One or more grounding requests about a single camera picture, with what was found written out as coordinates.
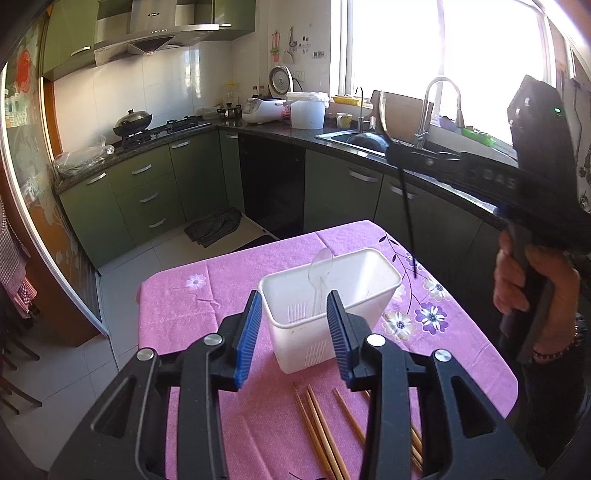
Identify black cable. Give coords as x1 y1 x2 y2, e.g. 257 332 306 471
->
378 89 423 279

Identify white rice cooker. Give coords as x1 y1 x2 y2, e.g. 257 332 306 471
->
242 97 284 124

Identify plastic bag on counter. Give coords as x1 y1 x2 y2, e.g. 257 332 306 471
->
53 145 115 178

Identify white plastic bucket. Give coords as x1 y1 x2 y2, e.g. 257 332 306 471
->
286 92 329 130

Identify green upper kitchen cabinets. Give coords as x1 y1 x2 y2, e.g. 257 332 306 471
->
42 0 256 81

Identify steel kitchen sink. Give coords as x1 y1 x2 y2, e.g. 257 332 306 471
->
315 130 389 157

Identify dark floor mat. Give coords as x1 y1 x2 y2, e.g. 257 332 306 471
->
184 207 242 248

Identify wooden cutting board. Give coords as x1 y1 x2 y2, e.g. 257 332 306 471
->
370 90 423 144

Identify clear plastic spoon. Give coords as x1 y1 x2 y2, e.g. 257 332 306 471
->
308 248 334 316

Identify small kettle pot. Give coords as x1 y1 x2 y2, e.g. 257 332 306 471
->
216 102 242 120

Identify black wok with lid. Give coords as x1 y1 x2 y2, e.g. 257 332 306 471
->
113 109 152 138

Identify wooden chair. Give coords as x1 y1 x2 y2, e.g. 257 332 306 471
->
0 285 44 416

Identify black gas stove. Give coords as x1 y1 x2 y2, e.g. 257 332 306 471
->
114 115 212 150

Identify purple checked apron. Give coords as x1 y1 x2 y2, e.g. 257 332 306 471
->
0 201 37 318

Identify ridged wooden chopstick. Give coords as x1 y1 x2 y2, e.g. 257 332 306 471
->
332 388 366 446

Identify pink floral tablecloth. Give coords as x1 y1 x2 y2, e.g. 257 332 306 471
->
138 220 518 479

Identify chrome kitchen faucet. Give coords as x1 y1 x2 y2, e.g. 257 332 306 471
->
414 76 465 148

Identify right hand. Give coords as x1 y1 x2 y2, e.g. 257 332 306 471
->
493 231 580 363

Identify steel range hood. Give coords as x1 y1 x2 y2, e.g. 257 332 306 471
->
93 1 219 66

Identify white plastic utensil holder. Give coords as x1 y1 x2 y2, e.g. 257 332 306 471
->
259 248 403 374

